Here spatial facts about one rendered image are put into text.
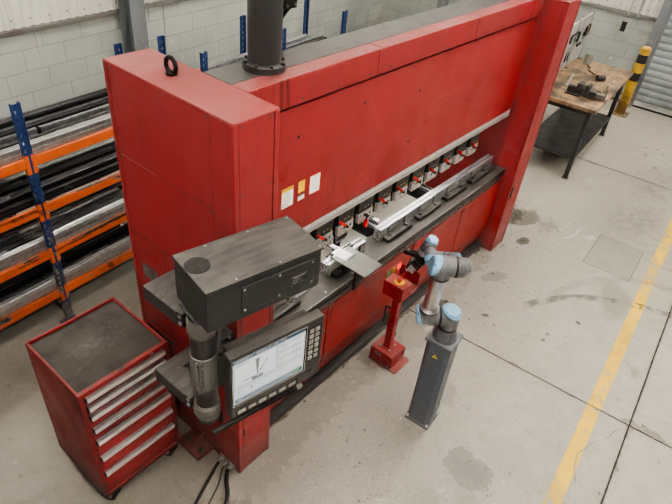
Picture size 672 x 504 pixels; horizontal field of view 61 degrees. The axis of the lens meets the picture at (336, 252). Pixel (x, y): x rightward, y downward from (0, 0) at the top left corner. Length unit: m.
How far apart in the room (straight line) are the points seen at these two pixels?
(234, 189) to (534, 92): 3.28
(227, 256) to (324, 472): 2.04
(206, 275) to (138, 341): 1.22
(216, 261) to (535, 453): 2.81
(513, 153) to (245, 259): 3.59
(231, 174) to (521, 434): 2.83
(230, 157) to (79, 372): 1.39
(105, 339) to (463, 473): 2.31
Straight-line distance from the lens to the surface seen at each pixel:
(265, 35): 2.62
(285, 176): 2.88
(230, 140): 2.23
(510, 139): 5.27
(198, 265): 2.06
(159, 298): 2.32
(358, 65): 3.02
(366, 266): 3.62
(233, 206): 2.37
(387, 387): 4.27
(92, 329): 3.30
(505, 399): 4.45
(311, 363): 2.55
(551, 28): 4.95
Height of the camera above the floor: 3.24
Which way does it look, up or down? 37 degrees down
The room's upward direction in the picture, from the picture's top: 6 degrees clockwise
